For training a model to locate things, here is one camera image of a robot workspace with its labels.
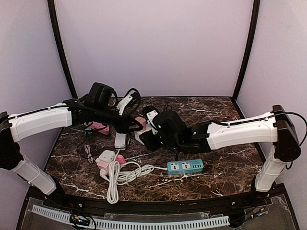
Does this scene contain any pink charger plug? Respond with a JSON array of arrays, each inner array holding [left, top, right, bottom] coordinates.
[[135, 116, 147, 131]]

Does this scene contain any white cube socket adapter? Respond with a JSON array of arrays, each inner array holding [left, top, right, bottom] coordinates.
[[134, 126, 152, 145]]

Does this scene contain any pink triangular power socket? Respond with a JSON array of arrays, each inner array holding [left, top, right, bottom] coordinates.
[[84, 122, 110, 135]]

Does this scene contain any teal charger plug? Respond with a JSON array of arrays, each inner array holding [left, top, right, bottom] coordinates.
[[84, 129, 92, 135]]

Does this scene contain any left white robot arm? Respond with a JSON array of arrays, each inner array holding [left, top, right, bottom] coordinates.
[[0, 99, 143, 196]]

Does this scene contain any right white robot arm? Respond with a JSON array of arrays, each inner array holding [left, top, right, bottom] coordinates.
[[135, 105, 302, 193]]

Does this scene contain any white and pink cube socket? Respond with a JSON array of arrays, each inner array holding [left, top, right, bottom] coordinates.
[[95, 150, 116, 172]]

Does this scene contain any white power strip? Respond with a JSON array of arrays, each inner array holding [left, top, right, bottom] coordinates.
[[114, 133, 127, 150]]

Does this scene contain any teal power strip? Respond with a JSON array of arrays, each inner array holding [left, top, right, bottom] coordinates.
[[167, 159, 204, 175]]

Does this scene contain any small circuit board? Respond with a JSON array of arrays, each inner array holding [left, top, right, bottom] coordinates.
[[69, 215, 91, 226]]

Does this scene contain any pink thin cable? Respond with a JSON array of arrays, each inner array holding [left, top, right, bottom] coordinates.
[[83, 144, 94, 164]]

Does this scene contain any white bundled power cable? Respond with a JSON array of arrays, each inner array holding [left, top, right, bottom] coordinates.
[[98, 143, 168, 205]]

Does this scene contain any white slotted cable duct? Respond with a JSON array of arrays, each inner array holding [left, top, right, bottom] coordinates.
[[31, 205, 229, 230]]

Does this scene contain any left black frame post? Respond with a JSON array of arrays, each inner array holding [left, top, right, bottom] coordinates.
[[47, 0, 78, 98]]

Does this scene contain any black frame post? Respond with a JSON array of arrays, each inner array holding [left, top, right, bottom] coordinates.
[[47, 0, 78, 98], [232, 0, 261, 101]]

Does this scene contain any right black frame post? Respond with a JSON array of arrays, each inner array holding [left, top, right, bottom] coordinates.
[[232, 0, 261, 101]]

